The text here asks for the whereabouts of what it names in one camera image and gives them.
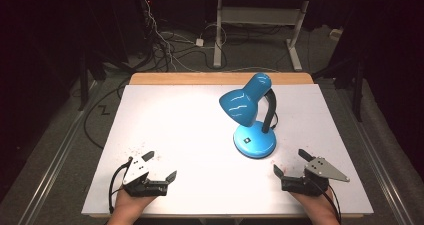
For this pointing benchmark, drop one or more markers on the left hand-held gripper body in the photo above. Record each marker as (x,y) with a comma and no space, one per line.
(143,186)

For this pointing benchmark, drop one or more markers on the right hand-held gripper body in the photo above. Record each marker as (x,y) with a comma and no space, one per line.
(301,185)

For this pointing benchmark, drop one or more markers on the blue desk lamp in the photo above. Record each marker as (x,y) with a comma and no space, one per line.
(248,118)

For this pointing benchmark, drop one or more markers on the person's left hand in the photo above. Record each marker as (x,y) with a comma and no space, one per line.
(130,206)

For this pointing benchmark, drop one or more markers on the person's right hand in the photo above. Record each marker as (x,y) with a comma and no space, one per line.
(315,205)

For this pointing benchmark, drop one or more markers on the white table cover sheet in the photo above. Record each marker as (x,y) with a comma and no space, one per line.
(186,135)

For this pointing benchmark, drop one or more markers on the black metal stand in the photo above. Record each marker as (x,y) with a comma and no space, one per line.
(83,78)
(358,88)

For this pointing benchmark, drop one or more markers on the wooden table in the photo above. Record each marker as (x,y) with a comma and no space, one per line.
(186,78)

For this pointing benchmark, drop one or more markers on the white power adapter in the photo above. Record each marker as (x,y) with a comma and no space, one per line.
(199,42)

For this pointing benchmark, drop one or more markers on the metal floor rail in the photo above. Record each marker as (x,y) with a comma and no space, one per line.
(56,158)
(376,151)

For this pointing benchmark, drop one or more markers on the white metal desk frame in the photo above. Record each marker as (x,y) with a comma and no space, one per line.
(256,16)

